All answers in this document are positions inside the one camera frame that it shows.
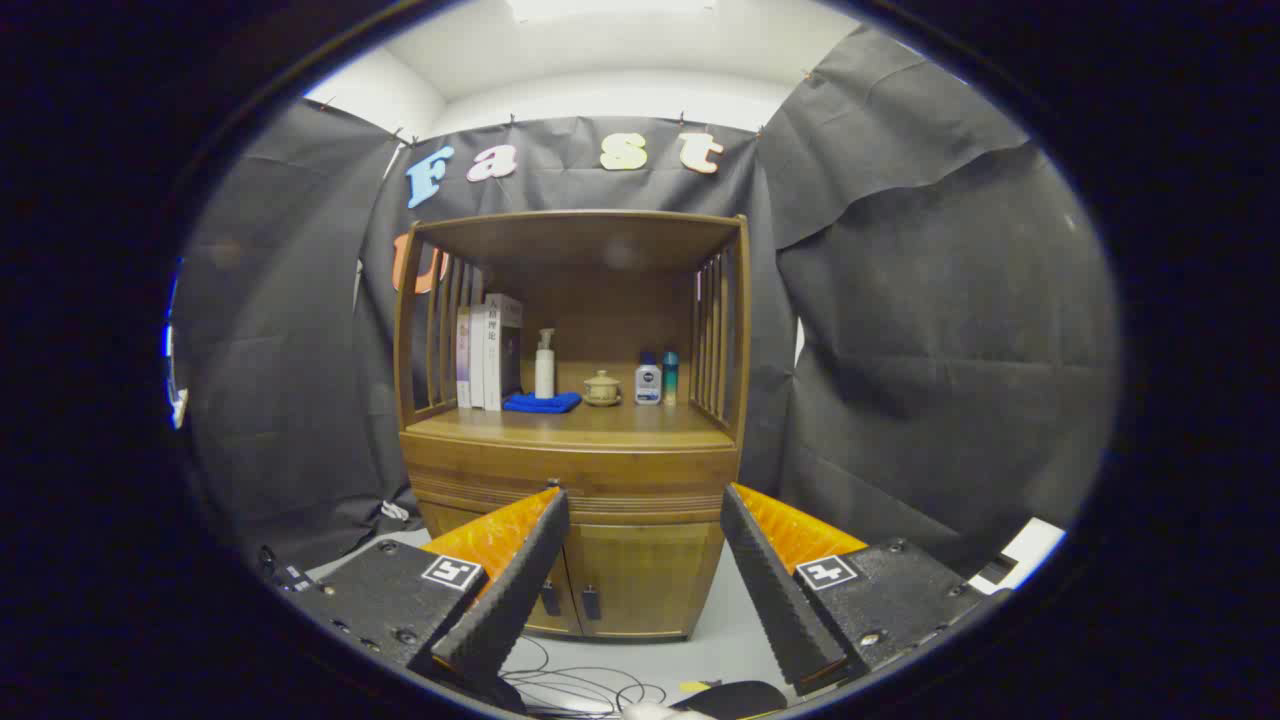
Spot blue cloth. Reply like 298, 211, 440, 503
502, 391, 583, 415

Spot dark rounded object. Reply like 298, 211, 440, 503
670, 680, 791, 720

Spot wooden countertop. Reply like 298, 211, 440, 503
405, 400, 736, 451

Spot thin black cables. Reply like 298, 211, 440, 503
500, 635, 671, 717

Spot white box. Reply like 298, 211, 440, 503
965, 517, 1067, 597

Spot wooden cabinet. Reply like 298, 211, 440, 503
393, 210, 751, 641

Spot thin white book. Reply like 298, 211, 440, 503
469, 303, 489, 410

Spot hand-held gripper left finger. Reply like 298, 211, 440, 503
283, 487, 571, 691

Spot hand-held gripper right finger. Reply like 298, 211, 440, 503
720, 483, 1011, 698

